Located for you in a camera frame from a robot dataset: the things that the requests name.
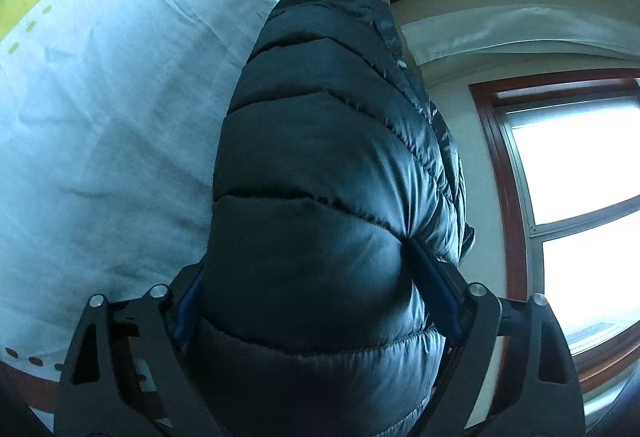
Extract patterned white bed sheet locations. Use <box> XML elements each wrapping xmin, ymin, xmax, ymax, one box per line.
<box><xmin>1</xmin><ymin>0</ymin><xmax>278</xmax><ymax>381</ymax></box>

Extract curtain at right window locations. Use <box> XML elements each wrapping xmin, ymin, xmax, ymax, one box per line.
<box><xmin>401</xmin><ymin>4</ymin><xmax>639</xmax><ymax>65</ymax></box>

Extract black quilted puffer jacket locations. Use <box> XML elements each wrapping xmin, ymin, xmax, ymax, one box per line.
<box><xmin>189</xmin><ymin>0</ymin><xmax>473</xmax><ymax>436</ymax></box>

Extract right window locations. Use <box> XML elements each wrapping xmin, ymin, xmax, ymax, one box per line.
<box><xmin>470</xmin><ymin>68</ymin><xmax>639</xmax><ymax>393</ymax></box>

